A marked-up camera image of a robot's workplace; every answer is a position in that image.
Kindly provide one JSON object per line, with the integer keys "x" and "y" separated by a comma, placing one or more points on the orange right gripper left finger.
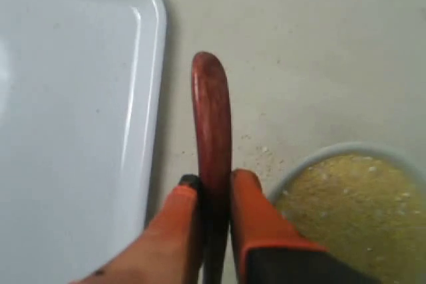
{"x": 169, "y": 250}

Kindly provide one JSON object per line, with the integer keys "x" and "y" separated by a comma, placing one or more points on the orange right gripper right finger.
{"x": 269, "y": 249}

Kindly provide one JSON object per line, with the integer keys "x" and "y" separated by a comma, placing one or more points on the dark red wooden spoon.
{"x": 213, "y": 125}

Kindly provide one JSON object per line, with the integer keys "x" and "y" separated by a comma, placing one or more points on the bowl of yellow crumbs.
{"x": 367, "y": 212}

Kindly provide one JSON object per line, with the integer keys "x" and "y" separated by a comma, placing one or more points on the white ceramic bowl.
{"x": 399, "y": 159}

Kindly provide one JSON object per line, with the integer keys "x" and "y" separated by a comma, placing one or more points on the white plastic tray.
{"x": 80, "y": 82}

